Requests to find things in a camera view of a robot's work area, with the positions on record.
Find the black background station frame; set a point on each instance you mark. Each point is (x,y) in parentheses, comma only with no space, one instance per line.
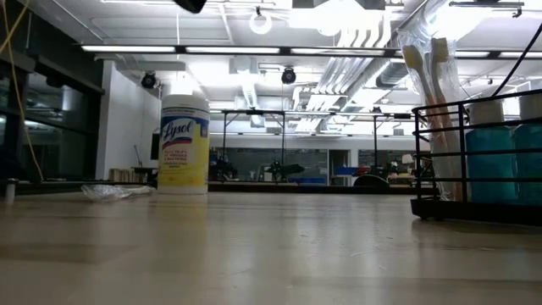
(254,112)
(375,144)

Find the white ceiling pipe bundle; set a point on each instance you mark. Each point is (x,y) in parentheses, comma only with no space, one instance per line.
(360,38)

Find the yellow Lysol wipes canister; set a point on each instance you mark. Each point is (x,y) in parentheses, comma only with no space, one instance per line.
(183,161)

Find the small grey metal post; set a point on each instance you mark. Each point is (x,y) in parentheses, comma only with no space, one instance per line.
(11,190)

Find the white desk lamp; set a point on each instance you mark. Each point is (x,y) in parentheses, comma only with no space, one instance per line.
(407,159)

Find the orange toothbrush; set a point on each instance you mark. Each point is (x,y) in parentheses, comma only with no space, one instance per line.
(413,59)
(440,51)

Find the black wall monitor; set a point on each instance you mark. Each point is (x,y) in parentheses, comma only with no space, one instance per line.
(155,146)

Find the background black robot arm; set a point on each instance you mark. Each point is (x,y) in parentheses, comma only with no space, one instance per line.
(292,168)

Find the long ceiling light strip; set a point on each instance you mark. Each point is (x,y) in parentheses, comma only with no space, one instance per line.
(127,48)
(233,50)
(521,54)
(472,54)
(339,51)

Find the round black ceiling fixture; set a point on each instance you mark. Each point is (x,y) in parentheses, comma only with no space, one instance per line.
(289,76)
(149,80)

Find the ribbed silver air duct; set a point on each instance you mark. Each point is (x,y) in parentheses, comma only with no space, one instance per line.
(391,75)

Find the black aluminium table frame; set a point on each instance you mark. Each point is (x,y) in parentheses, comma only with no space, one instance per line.
(296,187)

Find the blue bin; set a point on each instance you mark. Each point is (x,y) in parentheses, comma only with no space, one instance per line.
(309,181)
(345,170)

